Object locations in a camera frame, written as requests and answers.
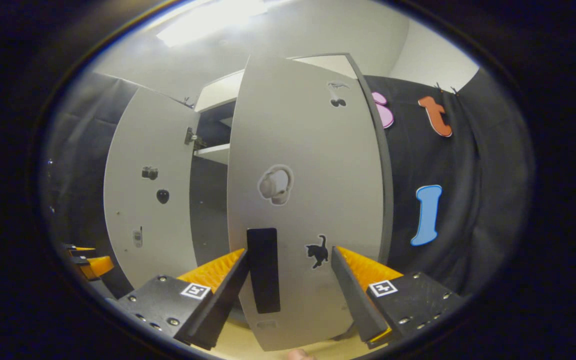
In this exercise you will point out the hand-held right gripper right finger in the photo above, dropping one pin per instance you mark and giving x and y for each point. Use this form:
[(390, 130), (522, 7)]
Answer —
[(355, 300)]

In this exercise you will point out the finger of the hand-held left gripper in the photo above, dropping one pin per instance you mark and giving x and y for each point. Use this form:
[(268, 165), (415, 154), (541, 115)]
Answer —
[(78, 249), (99, 266)]

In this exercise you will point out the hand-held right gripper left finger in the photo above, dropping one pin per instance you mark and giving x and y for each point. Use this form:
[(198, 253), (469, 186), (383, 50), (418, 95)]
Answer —
[(218, 305)]

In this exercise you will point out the white cabinet door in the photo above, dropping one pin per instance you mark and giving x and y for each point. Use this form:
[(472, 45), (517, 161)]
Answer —
[(143, 140), (318, 150)]

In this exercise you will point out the white grey cabinet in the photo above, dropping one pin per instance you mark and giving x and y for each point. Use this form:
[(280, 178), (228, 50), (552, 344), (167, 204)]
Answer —
[(210, 200)]

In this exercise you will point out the white cabinet shelf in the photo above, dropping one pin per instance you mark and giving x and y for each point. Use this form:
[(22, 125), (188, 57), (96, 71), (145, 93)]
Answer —
[(215, 152)]

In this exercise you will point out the metal door hinge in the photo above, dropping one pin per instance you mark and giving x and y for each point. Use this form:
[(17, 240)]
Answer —
[(190, 137)]

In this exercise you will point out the white cabinet drawer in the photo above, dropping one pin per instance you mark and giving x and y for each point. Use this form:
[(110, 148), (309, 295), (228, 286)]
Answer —
[(218, 92)]

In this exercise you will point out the black binder clip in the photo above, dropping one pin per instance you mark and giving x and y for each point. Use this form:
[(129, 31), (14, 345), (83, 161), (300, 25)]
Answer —
[(438, 86), (188, 101), (453, 90)]

